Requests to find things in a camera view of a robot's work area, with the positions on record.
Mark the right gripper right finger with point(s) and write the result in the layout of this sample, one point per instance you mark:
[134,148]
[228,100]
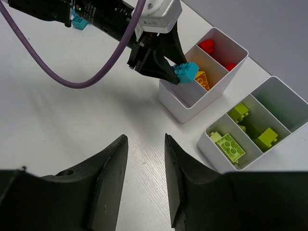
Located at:
[201,199]

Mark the cyan 2x3 lego plate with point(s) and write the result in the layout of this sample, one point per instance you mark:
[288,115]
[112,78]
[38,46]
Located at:
[186,72]

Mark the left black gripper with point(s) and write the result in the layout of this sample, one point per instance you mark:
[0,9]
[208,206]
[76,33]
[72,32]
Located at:
[147,54]

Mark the pale green small lego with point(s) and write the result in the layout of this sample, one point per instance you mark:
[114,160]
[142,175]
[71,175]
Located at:
[215,137]

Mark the right white sorting container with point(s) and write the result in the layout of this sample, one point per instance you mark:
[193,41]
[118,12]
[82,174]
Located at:
[274,105]

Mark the yellow oval lego piece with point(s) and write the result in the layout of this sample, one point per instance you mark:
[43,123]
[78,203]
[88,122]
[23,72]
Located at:
[202,80]

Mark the red curved lego piece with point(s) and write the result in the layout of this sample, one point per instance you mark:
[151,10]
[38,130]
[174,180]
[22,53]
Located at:
[207,46]

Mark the olive 2x2 lego brick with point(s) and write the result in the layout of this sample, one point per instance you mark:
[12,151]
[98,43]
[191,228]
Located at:
[266,139]

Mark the olive square lego brick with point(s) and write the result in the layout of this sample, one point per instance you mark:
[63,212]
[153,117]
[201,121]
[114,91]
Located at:
[239,112]

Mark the pale green 2x2 lego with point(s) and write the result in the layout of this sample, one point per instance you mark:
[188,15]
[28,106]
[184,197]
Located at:
[230,148]

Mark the cyan square lego brick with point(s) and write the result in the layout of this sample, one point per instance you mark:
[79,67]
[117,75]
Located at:
[79,23]

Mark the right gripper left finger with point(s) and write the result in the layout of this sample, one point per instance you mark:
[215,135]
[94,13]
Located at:
[84,197]

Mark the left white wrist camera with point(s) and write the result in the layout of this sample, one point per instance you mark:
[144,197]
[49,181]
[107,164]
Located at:
[158,16]

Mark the left white sorting container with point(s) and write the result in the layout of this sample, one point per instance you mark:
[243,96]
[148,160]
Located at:
[219,58]

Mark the white sorting container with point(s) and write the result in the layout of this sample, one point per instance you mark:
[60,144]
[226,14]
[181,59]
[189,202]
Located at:
[274,105]
[219,58]

